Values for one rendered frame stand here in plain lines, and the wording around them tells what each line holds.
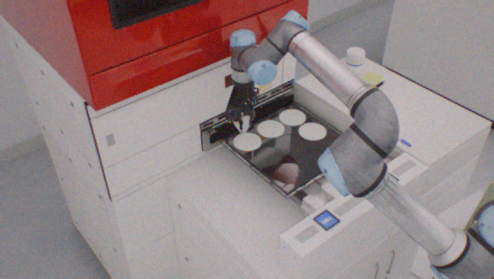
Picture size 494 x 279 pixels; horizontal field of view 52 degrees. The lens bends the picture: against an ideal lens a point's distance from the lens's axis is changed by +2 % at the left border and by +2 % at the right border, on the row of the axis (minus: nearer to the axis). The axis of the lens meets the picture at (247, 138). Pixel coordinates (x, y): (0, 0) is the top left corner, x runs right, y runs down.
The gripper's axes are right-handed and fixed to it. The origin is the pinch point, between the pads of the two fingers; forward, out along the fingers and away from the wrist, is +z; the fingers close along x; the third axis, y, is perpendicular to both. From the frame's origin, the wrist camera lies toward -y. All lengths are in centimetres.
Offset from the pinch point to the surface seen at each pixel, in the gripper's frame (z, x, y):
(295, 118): 9.7, -11.4, 25.4
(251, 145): 9.5, -1.7, 4.9
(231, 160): 17.6, 5.6, 2.9
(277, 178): 9.7, -15.8, -7.4
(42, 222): 99, 117, 2
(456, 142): 3, -67, 25
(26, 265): 99, 105, -22
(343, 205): 4.1, -39.3, -15.9
